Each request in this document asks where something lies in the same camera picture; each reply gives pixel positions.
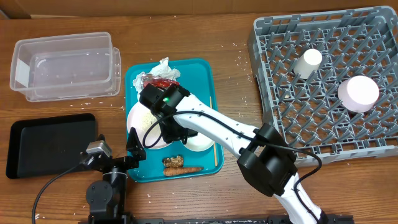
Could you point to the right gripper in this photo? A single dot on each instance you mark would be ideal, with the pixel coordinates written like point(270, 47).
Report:
point(170, 135)

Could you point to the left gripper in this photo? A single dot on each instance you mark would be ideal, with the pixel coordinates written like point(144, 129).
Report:
point(135, 154)

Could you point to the large white plate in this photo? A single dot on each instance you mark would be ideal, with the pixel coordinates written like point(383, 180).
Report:
point(141, 119)

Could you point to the small white bowl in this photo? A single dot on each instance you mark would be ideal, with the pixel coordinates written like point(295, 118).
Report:
point(198, 143)

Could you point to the white cup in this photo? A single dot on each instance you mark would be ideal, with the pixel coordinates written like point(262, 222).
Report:
point(308, 62)

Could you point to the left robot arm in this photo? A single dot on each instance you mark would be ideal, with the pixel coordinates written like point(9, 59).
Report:
point(107, 197)

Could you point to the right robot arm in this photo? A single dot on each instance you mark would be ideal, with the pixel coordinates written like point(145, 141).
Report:
point(265, 160)

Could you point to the grey dishwasher rack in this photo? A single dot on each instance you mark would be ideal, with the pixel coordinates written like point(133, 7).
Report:
point(308, 113)

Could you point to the brown food scrap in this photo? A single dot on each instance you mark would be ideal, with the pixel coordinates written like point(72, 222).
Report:
point(177, 161)

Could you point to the teal serving tray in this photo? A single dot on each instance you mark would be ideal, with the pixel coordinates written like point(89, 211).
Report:
point(196, 77)

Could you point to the carrot piece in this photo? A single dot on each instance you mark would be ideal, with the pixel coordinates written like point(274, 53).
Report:
point(174, 171)

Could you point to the wooden chopstick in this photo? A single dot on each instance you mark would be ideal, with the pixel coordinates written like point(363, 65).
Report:
point(214, 145)

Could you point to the red snack wrapper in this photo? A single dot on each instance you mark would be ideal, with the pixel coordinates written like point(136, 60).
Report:
point(159, 82)

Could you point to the crumpled white tissue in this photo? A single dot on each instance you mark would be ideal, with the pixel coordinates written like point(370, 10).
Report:
point(161, 71)

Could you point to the black rectangular tray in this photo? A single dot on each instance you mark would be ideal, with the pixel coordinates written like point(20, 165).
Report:
point(48, 146)

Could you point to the clear plastic storage bin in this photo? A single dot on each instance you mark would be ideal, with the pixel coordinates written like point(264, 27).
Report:
point(66, 67)

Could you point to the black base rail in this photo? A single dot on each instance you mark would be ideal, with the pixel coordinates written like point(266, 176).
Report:
point(278, 219)

